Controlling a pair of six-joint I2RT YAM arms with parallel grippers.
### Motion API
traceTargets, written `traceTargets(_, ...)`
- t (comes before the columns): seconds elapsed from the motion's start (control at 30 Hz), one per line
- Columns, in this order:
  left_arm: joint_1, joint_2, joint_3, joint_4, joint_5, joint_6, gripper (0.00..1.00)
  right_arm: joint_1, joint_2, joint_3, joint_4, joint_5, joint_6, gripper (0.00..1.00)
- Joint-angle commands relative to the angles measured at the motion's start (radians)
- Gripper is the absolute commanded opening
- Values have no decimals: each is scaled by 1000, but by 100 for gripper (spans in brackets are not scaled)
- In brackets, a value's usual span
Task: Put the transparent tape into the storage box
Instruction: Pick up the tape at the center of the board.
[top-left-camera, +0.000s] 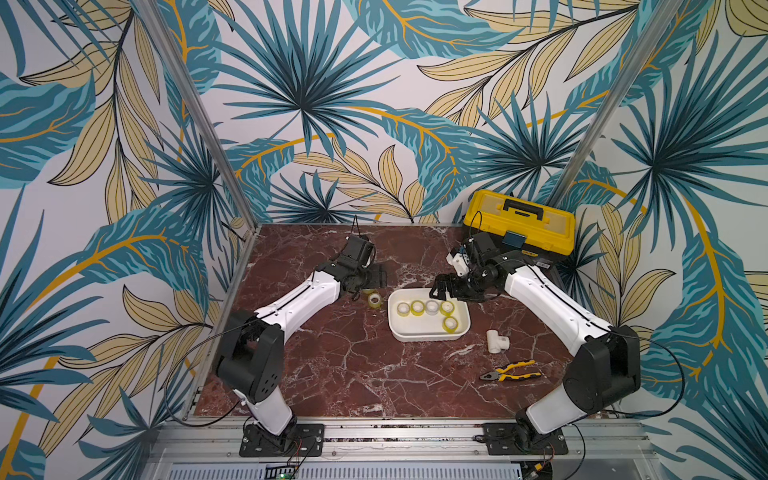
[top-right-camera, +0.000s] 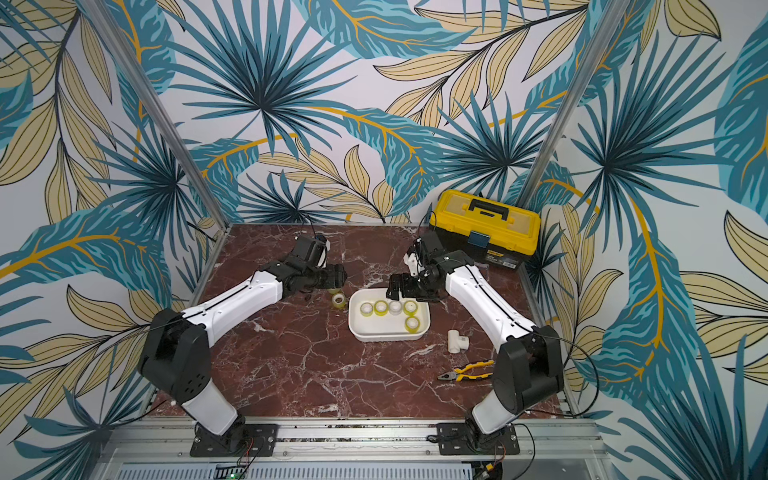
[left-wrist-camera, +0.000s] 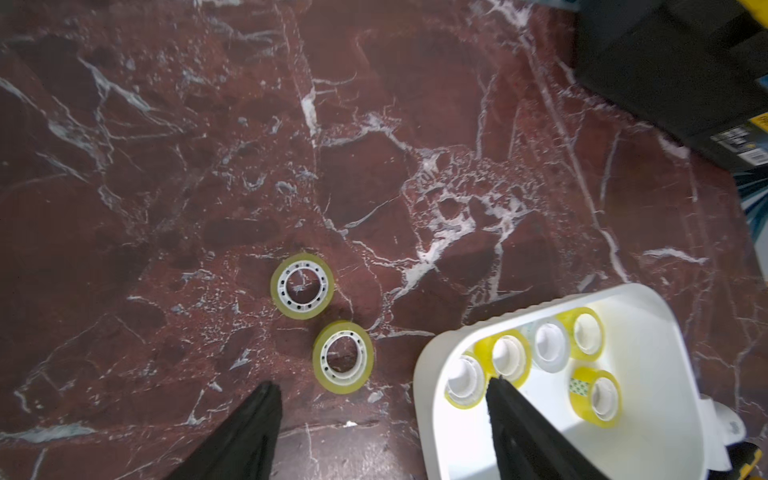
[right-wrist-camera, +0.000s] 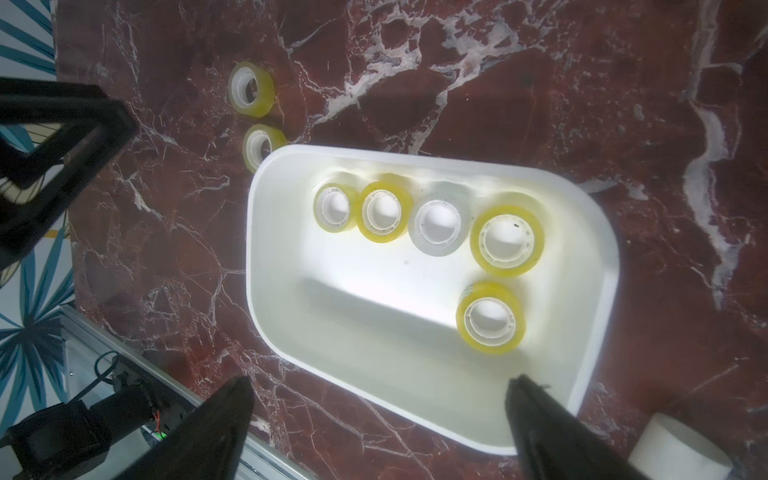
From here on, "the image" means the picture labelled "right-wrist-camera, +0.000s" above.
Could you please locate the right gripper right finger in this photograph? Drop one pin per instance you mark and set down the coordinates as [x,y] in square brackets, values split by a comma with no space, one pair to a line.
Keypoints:
[551,443]

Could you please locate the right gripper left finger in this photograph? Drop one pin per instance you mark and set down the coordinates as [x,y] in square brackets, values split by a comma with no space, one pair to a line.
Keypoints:
[208,444]

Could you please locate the yellow tape roll four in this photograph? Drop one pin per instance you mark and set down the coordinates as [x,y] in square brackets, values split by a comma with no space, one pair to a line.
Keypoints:
[490,318]

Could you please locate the white plastic storage box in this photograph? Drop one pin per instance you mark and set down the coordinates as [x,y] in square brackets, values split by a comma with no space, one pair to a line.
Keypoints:
[379,319]

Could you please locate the yellow tape roll six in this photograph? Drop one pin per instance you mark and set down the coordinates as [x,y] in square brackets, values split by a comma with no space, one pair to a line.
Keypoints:
[507,240]

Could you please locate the yellow tape roll five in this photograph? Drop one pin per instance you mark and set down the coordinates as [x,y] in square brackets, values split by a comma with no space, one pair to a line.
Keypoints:
[335,207]

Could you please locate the yellow tape roll two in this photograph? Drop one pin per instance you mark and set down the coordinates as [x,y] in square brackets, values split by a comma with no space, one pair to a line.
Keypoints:
[384,209]

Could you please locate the yellow tape roll three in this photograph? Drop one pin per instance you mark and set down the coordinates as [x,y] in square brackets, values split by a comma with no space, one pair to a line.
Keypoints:
[259,142]

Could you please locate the yellow tape roll one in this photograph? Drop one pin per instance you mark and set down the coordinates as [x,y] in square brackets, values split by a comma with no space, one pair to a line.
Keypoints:
[251,90]

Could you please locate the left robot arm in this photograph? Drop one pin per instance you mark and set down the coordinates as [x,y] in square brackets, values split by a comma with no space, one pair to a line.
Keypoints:
[93,128]

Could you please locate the white PVC pipe fitting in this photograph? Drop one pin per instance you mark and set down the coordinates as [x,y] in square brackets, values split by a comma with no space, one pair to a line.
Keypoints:
[669,449]

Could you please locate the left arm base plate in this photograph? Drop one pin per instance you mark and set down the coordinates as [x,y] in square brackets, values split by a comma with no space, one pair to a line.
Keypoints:
[72,438]

